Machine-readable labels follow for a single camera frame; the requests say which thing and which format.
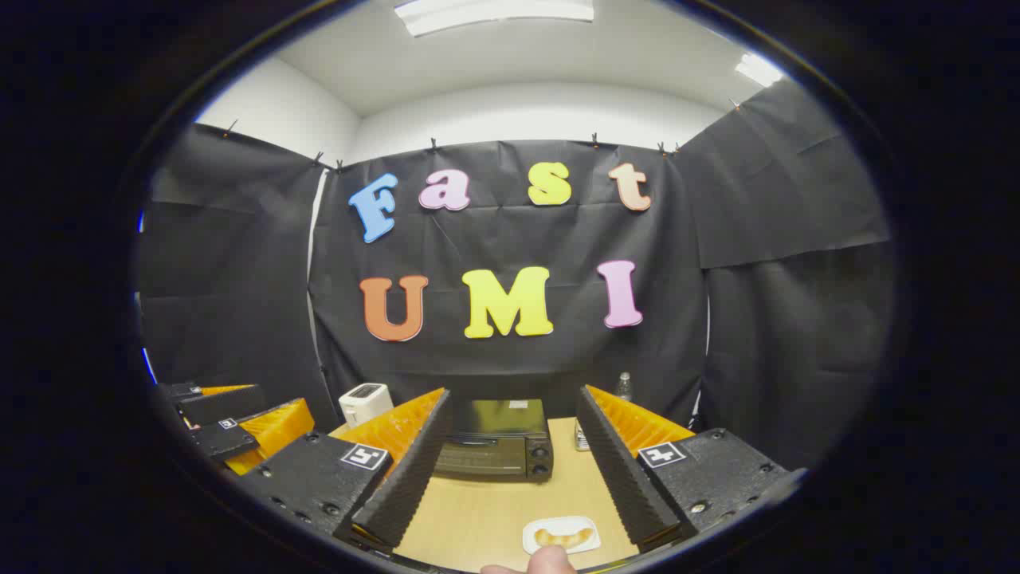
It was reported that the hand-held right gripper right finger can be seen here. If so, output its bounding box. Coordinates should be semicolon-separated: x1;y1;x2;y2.
575;385;790;551

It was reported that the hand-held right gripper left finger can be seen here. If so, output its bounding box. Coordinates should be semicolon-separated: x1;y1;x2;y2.
235;388;453;551

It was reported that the long ceiling light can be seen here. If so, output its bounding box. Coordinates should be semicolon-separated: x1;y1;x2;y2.
394;0;595;37

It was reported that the black backdrop cloth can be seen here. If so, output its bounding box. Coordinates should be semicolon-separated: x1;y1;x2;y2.
135;80;895;473

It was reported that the white toaster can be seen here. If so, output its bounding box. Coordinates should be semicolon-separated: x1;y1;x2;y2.
339;383;394;428

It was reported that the small ceiling light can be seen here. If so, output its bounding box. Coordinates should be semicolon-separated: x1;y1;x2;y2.
735;53;787;88

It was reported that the white plate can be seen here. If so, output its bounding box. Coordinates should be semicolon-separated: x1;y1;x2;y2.
522;516;602;556

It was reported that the black electric oven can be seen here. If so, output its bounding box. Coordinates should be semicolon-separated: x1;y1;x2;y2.
434;399;555;484

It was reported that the golden curved bread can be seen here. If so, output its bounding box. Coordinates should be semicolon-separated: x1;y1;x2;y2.
534;527;595;548

